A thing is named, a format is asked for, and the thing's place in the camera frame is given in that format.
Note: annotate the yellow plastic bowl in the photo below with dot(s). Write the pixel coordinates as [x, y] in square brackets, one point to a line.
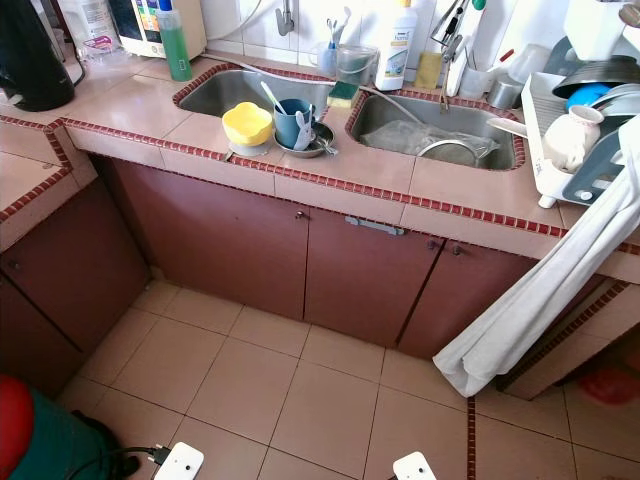
[247, 125]

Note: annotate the steel fork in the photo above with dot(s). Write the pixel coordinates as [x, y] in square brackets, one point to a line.
[271, 95]

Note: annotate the blue mug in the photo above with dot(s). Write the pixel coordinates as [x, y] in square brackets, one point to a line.
[290, 128]

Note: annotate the round steel bowl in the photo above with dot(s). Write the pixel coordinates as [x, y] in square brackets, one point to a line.
[324, 142]

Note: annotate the brown cabinet door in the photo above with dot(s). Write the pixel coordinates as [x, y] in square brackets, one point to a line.
[365, 285]
[460, 295]
[215, 240]
[70, 275]

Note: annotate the black electric kettle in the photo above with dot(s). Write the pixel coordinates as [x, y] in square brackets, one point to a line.
[30, 60]

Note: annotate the red round object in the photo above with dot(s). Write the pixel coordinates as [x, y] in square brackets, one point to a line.
[15, 430]

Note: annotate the teal green container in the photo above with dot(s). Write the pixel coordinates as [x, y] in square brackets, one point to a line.
[70, 445]

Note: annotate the clear plastic water jug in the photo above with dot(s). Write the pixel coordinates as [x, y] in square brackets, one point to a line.
[90, 25]

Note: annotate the green dish soap bottle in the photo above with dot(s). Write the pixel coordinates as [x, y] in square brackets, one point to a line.
[175, 50]

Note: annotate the beige water purifier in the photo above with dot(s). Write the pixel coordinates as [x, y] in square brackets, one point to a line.
[145, 25]

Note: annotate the steel sink basin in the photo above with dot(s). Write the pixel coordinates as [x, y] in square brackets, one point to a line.
[400, 112]
[218, 92]

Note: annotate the white toothbrush cup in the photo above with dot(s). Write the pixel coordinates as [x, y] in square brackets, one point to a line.
[326, 62]

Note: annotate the green scouring sponge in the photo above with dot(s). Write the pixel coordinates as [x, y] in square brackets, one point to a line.
[343, 93]

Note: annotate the blue white toothbrush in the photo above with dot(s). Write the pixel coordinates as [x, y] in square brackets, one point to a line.
[333, 36]

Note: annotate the clear plastic pail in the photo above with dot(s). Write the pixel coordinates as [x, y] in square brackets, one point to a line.
[357, 65]

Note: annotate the white detergent bottle yellow cap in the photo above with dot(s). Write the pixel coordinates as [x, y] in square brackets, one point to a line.
[397, 50]

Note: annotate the yellow sponge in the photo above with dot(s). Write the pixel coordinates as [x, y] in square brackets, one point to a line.
[430, 70]

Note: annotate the steel strainer bowl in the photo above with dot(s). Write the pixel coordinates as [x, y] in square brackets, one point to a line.
[455, 144]

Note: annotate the chrome sink faucet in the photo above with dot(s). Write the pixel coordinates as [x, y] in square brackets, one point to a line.
[452, 40]

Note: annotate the white plastic ladle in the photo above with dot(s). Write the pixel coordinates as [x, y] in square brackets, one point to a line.
[507, 127]

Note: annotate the small steel cup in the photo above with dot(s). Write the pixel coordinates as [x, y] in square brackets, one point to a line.
[505, 93]

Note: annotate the white hanging cloth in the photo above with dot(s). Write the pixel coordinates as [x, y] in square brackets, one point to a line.
[530, 300]

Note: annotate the white dish rack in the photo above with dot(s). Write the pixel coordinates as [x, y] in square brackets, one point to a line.
[543, 150]

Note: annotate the white ceramic jug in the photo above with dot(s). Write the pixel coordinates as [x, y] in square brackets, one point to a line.
[570, 140]

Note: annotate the blue plate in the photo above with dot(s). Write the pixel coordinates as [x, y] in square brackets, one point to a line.
[585, 97]

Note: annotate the steel pot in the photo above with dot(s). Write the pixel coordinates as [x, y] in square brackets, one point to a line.
[595, 73]

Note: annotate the white plastic container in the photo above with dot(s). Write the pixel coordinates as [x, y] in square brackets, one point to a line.
[600, 25]

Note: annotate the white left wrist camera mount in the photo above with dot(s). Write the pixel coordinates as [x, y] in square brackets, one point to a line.
[180, 463]

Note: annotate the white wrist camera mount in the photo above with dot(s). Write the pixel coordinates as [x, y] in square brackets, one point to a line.
[180, 463]
[415, 468]

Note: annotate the grey wall tap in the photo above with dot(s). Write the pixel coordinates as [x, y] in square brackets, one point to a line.
[285, 20]

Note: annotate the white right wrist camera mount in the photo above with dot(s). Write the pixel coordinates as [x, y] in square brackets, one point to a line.
[415, 468]

